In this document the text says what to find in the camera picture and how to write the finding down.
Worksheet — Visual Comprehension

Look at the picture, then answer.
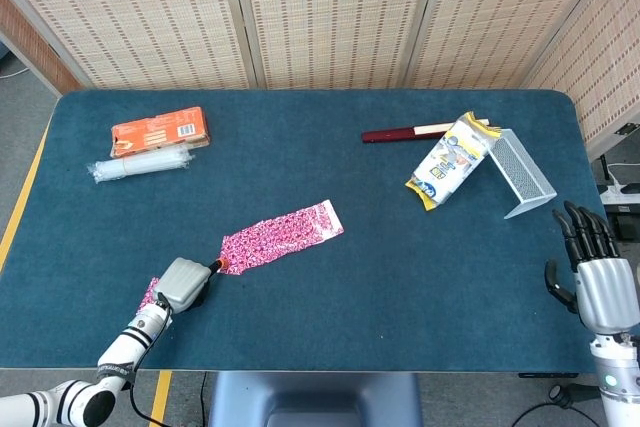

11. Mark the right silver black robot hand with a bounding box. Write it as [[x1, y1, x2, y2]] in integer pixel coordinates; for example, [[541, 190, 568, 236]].
[[544, 200, 634, 337]]

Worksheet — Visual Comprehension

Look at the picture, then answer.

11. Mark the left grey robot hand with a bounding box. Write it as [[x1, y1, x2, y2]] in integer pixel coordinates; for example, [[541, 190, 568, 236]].
[[151, 256, 229, 313]]

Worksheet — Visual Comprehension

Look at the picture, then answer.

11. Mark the pink patterned snack packet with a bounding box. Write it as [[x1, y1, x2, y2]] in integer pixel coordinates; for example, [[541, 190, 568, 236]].
[[219, 199, 346, 279]]

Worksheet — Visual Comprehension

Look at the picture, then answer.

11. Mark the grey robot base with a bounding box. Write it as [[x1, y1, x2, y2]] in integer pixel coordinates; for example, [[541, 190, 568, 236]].
[[206, 370, 424, 427]]

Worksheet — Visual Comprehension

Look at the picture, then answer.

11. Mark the clear plastic tube pack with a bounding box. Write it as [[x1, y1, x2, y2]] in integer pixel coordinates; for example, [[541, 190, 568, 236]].
[[85, 142, 196, 185]]

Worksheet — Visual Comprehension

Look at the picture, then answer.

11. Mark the white metal mesh rack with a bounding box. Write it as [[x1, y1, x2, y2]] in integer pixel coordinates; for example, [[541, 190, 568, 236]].
[[487, 128, 558, 221]]

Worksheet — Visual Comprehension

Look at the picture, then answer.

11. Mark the orange cardboard box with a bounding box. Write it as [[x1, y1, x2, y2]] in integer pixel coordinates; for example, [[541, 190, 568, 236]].
[[110, 106, 212, 159]]

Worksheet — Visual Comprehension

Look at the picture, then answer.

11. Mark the yellow white snack bag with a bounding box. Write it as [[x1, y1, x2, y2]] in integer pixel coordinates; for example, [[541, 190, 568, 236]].
[[404, 111, 503, 213]]

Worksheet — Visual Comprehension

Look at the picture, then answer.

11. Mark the woven bamboo screen panel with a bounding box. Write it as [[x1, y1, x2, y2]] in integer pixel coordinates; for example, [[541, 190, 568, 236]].
[[524, 0, 640, 161], [228, 0, 445, 91], [0, 0, 261, 92], [403, 0, 622, 91]]

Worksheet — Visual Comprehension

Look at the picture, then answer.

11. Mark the dark red folded fan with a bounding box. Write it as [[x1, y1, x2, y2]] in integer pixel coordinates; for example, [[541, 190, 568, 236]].
[[361, 119, 491, 145]]

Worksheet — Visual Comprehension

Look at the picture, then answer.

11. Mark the reddish woven screen panel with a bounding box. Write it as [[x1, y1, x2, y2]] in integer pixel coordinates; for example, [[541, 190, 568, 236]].
[[0, 0, 82, 96]]

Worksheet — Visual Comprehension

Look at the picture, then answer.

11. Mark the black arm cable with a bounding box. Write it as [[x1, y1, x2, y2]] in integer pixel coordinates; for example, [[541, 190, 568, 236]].
[[127, 296, 171, 427]]

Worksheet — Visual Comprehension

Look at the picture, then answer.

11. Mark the black floor cable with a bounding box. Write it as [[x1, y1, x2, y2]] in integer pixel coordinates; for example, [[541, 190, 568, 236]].
[[508, 394, 604, 427]]

